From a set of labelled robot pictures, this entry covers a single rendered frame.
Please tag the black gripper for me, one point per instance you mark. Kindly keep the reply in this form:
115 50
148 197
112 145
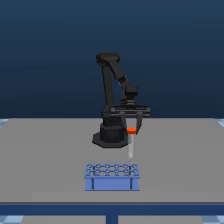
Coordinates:
130 110

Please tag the clear centrifuge tube orange cap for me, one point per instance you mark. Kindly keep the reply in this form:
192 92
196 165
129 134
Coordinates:
131 143

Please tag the dark six-joint robot arm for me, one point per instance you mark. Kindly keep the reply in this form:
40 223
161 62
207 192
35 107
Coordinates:
110 86

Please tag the blue tube rack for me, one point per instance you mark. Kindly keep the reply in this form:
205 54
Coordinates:
111 176

